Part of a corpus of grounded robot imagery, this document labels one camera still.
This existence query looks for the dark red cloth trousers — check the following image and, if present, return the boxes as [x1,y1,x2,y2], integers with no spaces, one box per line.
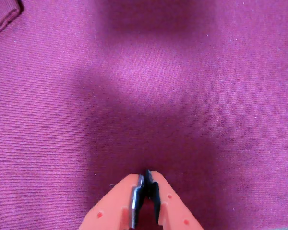
[0,0,288,230]

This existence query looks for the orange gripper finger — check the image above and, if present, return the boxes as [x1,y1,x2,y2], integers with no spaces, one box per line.
[78,173,145,230]
[144,169,204,230]

